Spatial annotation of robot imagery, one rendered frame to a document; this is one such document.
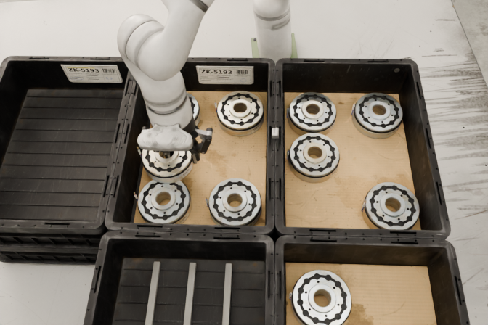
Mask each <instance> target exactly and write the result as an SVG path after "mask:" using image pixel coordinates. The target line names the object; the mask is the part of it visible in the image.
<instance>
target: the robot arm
mask: <svg viewBox="0 0 488 325"><path fill-rule="evenodd" d="M161 1H162V2H163V4H164V5H165V6H166V8H167V9H168V19H167V22H166V26H165V27H164V26H163V25H161V24H160V23H159V22H158V21H157V20H155V19H154V18H152V17H151V16H149V15H144V14H135V15H131V16H129V17H127V18H126V19H125V20H124V21H123V22H122V23H121V26H120V28H119V29H118V35H117V45H118V50H119V52H120V55H121V57H122V59H123V61H124V62H125V64H126V66H127V68H128V69H129V71H130V72H131V74H132V75H133V76H134V78H135V80H136V81H137V83H138V84H139V87H140V89H141V92H142V96H143V98H144V101H145V104H146V109H147V114H148V117H149V119H150V122H151V125H152V128H151V129H149V128H148V127H146V126H144V127H142V132H141V134H140V135H139V136H138V139H137V142H138V144H139V147H140V148H141V149H144V150H150V151H154V152H155V153H159V151H160V152H163V154H164V155H165V157H166V158H170V157H171V156H172V155H173V154H174V151H190V153H191V156H192V161H193V163H194V164H197V162H198V161H200V153H201V154H205V153H206V152H207V150H208V148H209V146H210V144H211V141H212V134H213V129H212V128H207V129H206V131H204V130H200V129H199V128H198V127H197V126H196V125H195V120H194V117H193V113H192V108H191V104H190V99H189V97H188V95H187V92H186V88H185V84H184V79H183V77H182V74H181V72H180V70H181V69H182V68H183V66H184V64H185V62H186V61H187V58H188V56H189V54H190V50H191V48H192V45H193V42H194V40H195V37H196V34H197V32H198V29H199V27H200V23H201V21H202V19H203V16H204V14H205V13H206V12H207V11H208V8H210V6H211V5H212V4H213V2H214V1H215V0H161ZM290 2H291V0H253V15H254V20H255V26H256V37H257V44H258V51H259V58H270V59H272V60H273V61H274V62H275V66H276V62H277V61H278V60H279V59H282V58H290V57H291V55H292V38H291V15H290ZM198 136H199V137H200V139H201V140H202V141H201V143H198V142H197V140H196V138H197V137H198Z"/></svg>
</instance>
